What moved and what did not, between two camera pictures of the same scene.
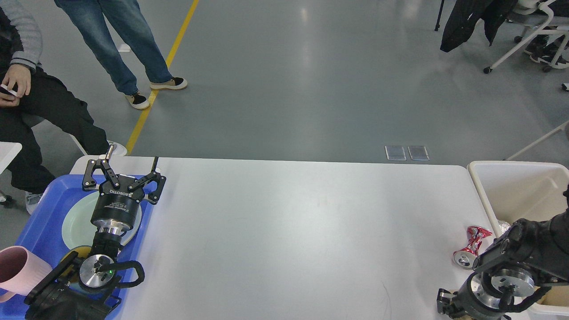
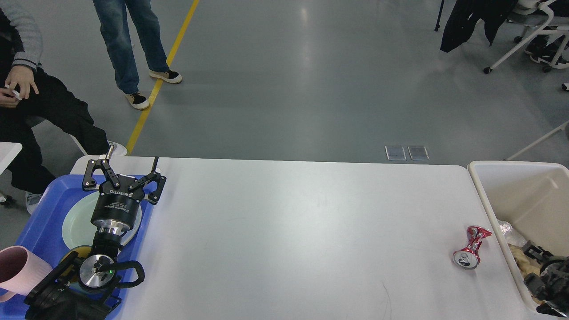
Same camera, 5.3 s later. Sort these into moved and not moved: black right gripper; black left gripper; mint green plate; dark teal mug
Moved: black right gripper
Not moved: dark teal mug; mint green plate; black left gripper
